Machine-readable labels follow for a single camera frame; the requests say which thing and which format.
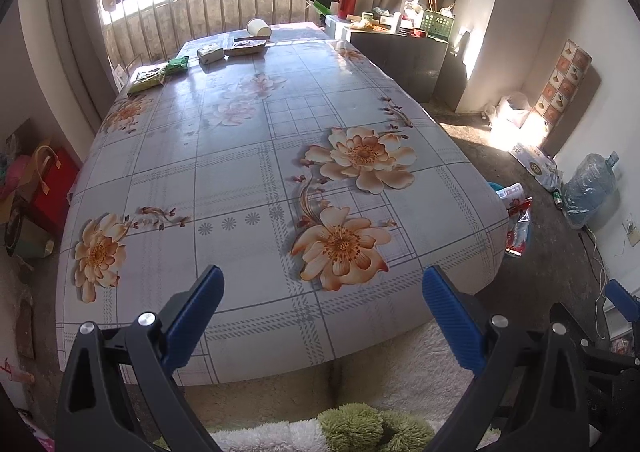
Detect red silver snack bag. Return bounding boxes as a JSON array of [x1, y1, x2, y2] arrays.
[[506, 198, 533, 257]]

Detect white strawberry drink bottle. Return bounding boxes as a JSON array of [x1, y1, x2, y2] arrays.
[[496, 183, 525, 211]]

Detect green drink can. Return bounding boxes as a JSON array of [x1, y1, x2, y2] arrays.
[[552, 189, 563, 209]]

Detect large blue water jug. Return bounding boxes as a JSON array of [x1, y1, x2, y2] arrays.
[[561, 151, 620, 230]]

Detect blue plastic waste basket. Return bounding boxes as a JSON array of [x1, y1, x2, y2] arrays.
[[489, 181, 533, 256]]

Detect red gift bag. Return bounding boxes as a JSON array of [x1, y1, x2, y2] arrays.
[[29, 145, 78, 237]]

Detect white printed carton box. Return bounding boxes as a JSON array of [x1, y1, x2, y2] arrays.
[[509, 142, 561, 192]]

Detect white plastic bag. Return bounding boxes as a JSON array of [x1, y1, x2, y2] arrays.
[[495, 92, 530, 128]]

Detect floral tablecloth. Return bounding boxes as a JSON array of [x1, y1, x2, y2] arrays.
[[55, 23, 508, 385]]

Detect tile patterned board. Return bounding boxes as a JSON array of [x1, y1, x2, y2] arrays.
[[534, 38, 592, 127]]

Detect yellow green snack packet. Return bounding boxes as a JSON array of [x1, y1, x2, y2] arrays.
[[127, 67, 166, 96]]

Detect dark grey cabinet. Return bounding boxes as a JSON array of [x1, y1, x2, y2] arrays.
[[324, 16, 448, 102]]

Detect small white box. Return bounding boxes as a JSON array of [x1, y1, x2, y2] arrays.
[[196, 44, 224, 66]]

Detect yellow orange snack wrapper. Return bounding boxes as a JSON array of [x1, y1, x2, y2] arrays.
[[224, 38, 267, 57]]

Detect green plastic basket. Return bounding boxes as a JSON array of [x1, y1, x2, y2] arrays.
[[420, 10, 454, 41]]

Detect white paper cup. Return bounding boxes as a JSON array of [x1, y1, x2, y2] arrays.
[[246, 18, 271, 38]]

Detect red thermos flask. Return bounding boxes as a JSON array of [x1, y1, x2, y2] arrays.
[[338, 0, 357, 20]]

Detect white cable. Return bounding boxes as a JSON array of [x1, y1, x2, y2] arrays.
[[581, 225, 612, 339]]

